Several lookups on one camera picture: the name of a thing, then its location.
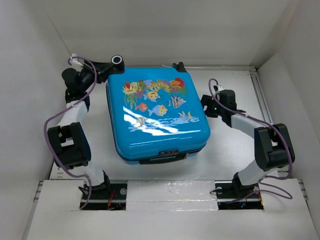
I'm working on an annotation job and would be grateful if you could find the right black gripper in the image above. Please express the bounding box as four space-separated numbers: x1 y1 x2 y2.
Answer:
191 94 225 118

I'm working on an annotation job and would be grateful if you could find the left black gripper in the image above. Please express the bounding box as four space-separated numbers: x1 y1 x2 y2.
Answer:
80 59 115 92

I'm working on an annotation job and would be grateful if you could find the blue kids suitcase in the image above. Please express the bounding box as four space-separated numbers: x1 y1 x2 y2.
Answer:
106 55 211 165

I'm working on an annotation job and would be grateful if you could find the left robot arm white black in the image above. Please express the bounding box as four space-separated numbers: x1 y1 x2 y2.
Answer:
43 55 124 199

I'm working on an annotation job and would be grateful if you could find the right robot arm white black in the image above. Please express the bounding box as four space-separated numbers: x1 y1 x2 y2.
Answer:
200 90 295 201

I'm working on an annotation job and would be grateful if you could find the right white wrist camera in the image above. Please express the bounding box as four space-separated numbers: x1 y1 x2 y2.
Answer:
213 85 224 93

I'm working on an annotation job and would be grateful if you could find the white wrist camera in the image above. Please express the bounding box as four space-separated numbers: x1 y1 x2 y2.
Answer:
213 85 224 93
68 53 83 72

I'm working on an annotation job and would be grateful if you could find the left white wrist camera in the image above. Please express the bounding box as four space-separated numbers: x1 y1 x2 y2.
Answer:
68 53 83 72

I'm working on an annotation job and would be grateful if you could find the aluminium frame rail right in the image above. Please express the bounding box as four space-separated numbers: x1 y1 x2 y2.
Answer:
249 67 292 178

